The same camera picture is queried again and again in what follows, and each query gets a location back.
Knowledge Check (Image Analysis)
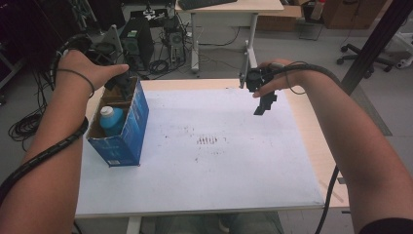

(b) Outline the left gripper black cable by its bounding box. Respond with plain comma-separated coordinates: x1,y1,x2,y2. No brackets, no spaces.
0,33,94,207

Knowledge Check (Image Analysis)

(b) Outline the flat brown cardboard box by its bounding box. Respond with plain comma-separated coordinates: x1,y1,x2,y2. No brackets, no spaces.
255,5,303,32

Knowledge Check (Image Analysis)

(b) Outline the white-legged wooden desk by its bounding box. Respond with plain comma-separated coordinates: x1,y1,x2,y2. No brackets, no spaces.
174,0,285,74

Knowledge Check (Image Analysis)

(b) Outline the blue cardboard box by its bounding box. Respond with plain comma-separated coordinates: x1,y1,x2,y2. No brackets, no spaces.
85,77,151,168

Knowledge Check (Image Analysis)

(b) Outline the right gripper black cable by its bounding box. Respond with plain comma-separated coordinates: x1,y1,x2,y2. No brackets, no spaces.
268,62,343,234

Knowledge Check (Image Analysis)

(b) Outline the blue bottle with white cap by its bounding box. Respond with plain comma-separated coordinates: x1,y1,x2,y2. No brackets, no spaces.
98,105,127,137

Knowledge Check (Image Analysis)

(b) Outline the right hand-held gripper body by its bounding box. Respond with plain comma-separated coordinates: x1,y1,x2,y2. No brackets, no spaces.
239,52,278,94

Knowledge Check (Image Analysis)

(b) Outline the open grey computer case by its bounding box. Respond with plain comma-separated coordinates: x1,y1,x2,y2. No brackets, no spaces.
163,27,187,65

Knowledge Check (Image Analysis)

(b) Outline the black metal stand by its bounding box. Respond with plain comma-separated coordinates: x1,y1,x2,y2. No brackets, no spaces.
340,0,413,96

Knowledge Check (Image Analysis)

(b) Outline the black computer tower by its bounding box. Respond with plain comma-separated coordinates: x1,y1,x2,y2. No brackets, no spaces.
118,18,155,72

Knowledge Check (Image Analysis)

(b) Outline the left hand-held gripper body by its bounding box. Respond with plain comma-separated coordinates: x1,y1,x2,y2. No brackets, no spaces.
88,24,134,94

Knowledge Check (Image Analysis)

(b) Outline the white mat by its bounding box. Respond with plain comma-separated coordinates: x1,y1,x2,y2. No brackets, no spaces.
74,88,326,218

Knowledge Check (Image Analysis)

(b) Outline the black hair tie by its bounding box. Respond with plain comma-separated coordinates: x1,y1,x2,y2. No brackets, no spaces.
284,60,308,97
56,67,96,98

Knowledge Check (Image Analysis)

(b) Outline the person's left hand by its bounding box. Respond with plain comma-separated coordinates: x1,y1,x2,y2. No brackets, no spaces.
56,49,131,96

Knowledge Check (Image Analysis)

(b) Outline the bundle of black floor cables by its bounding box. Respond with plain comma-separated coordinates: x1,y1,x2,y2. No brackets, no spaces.
7,69,56,152

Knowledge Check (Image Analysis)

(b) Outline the dark curtain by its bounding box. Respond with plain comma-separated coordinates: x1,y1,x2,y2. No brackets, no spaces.
0,0,92,72

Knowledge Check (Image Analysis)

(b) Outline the black keyboard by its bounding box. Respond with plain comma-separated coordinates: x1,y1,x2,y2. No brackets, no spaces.
177,0,239,11

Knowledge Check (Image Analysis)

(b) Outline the person's right hand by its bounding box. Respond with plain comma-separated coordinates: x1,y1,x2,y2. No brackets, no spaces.
252,58,307,98

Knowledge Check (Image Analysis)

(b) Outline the black office chair base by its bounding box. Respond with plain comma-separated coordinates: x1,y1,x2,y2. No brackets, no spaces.
336,43,395,73

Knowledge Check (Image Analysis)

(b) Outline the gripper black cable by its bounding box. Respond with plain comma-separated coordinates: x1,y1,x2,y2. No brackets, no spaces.
268,62,343,234
0,33,94,207

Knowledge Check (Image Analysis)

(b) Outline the large brown cardboard box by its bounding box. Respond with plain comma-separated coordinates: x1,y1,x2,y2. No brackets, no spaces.
320,0,388,30

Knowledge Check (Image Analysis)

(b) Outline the white stand base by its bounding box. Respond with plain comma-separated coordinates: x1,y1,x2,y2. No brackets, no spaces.
394,32,413,70

